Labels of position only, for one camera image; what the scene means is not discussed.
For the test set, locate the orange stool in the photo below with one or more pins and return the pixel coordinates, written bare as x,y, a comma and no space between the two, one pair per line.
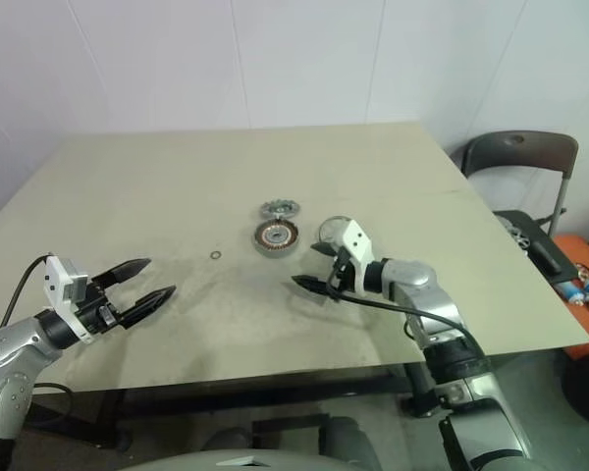
576,250

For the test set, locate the black folding chair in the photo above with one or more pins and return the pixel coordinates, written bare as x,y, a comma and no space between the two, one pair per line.
520,152

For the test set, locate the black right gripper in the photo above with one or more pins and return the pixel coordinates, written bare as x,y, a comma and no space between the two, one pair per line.
342,267

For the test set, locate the grey finned motor end cap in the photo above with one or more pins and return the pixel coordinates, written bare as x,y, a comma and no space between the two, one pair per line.
281,208

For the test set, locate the blue white cylinder part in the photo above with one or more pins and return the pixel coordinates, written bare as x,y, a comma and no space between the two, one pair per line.
572,292

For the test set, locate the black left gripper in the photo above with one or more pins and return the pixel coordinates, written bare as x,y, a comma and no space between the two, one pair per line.
95,314

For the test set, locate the grey robot torso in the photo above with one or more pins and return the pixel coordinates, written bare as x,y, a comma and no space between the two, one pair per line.
235,461

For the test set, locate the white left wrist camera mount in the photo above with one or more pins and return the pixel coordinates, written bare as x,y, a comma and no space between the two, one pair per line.
59,284

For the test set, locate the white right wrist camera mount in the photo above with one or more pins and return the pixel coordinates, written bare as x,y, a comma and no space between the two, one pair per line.
357,243

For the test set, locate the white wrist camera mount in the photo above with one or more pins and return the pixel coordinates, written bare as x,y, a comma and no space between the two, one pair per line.
59,284
357,243

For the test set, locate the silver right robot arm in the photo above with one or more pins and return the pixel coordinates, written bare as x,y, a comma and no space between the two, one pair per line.
432,304

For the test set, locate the silver spoked motor rotor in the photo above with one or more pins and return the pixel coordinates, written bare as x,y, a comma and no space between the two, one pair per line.
326,226

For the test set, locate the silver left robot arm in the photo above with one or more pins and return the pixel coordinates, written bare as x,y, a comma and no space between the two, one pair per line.
10,353

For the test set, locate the black flat case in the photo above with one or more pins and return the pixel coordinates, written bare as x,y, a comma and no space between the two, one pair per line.
545,255

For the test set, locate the black table frame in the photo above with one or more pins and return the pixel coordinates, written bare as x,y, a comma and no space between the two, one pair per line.
226,392

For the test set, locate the motor stator with copper windings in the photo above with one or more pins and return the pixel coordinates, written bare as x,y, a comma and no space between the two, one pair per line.
277,239

